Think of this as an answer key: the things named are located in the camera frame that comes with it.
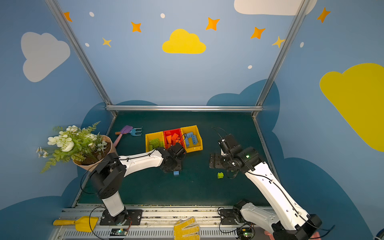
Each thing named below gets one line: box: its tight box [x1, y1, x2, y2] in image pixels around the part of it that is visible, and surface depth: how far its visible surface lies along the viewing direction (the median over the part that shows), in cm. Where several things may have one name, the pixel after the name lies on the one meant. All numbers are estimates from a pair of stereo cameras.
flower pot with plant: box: [36, 121, 115, 174], surface depth 70 cm
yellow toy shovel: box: [53, 216, 99, 233], surface depth 72 cm
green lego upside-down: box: [149, 138, 160, 146], surface depth 103 cm
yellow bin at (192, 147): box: [180, 125, 204, 154], surface depth 105 cm
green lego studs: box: [149, 144, 164, 151], surface depth 100 cm
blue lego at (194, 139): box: [192, 135, 198, 145], surface depth 104 cm
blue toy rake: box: [129, 126, 143, 136], surface depth 112 cm
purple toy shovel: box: [113, 125, 133, 147], surface depth 110 cm
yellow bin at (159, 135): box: [145, 131, 165, 153], surface depth 101 cm
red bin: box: [163, 128, 185, 149], surface depth 103 cm
